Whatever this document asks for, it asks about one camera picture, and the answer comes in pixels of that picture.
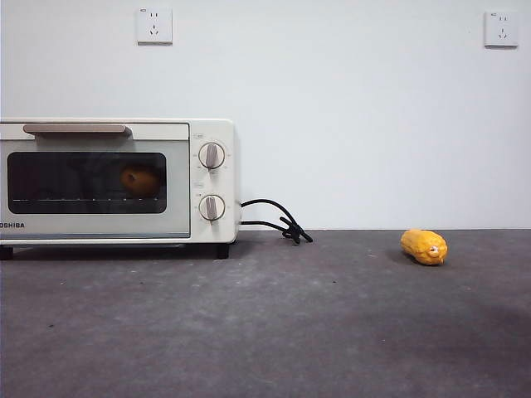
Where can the brown potato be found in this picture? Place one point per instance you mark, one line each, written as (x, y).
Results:
(141, 180)

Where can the yellow corn cob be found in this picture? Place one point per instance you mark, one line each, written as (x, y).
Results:
(419, 244)

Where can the white wall socket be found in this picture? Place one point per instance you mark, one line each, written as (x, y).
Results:
(501, 29)
(154, 25)

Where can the white toaster oven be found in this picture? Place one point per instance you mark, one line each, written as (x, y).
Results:
(213, 232)

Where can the white glass oven door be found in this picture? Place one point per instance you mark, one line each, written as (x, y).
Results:
(178, 182)

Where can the white oven knob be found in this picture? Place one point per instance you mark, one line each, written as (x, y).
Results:
(212, 156)
(211, 207)

